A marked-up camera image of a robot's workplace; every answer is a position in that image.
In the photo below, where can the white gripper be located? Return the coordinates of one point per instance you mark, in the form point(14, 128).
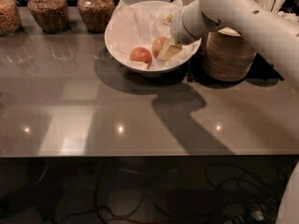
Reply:
point(177, 28)

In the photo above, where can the red apple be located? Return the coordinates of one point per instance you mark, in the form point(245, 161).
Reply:
point(157, 45)
point(140, 54)

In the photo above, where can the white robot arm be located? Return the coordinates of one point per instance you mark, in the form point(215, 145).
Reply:
point(276, 39)

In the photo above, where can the white ceramic bowl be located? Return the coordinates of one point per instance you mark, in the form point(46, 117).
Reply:
point(123, 64)

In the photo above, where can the white paper bowl liner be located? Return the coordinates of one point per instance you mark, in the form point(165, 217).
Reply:
point(137, 25)

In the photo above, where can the front stack of paper bowls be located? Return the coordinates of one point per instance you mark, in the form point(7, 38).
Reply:
point(228, 57)

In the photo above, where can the right glass cereal jar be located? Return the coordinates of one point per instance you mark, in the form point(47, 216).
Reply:
point(96, 14)

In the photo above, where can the glass cereal jar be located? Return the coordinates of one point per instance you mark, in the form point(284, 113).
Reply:
point(96, 14)
point(50, 15)
point(10, 19)

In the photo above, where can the middle glass cereal jar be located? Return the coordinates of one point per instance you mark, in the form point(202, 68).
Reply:
point(50, 15)

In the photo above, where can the left glass cereal jar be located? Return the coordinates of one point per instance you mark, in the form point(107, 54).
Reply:
point(10, 19)

